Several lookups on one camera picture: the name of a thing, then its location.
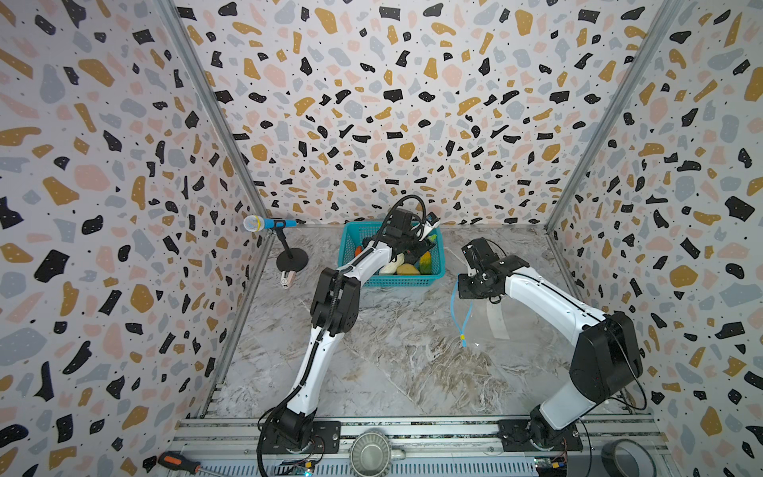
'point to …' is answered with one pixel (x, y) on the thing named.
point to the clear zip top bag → (477, 321)
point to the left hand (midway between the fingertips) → (433, 233)
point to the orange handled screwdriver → (179, 459)
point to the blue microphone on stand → (290, 259)
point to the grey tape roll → (646, 466)
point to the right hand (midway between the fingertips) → (460, 284)
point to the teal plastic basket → (356, 232)
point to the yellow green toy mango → (425, 263)
